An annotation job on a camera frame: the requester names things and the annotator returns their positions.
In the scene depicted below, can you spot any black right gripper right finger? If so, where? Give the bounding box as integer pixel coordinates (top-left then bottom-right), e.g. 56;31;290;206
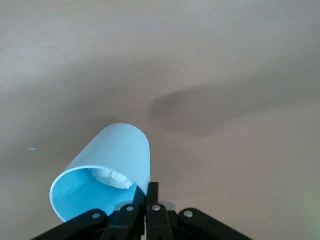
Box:
146;182;253;240

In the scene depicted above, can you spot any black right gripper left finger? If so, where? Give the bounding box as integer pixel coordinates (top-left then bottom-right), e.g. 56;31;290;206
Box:
31;186;147;240

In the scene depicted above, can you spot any white paper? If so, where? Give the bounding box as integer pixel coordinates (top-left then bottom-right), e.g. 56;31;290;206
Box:
89;168;137;190

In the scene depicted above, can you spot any blue cup holding paper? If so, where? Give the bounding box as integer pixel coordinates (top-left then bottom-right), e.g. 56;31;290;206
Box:
49;122;152;223

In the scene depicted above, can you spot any brown table cover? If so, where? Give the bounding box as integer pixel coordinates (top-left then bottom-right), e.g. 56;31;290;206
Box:
0;0;320;240

